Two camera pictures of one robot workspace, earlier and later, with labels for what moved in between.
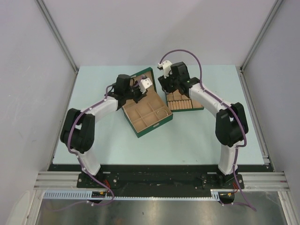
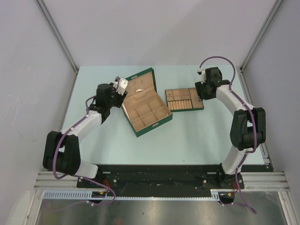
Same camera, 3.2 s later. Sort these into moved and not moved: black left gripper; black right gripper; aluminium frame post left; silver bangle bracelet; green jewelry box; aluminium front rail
Moved: black right gripper; black left gripper
Not moved: aluminium front rail; green jewelry box; aluminium frame post left; silver bangle bracelet
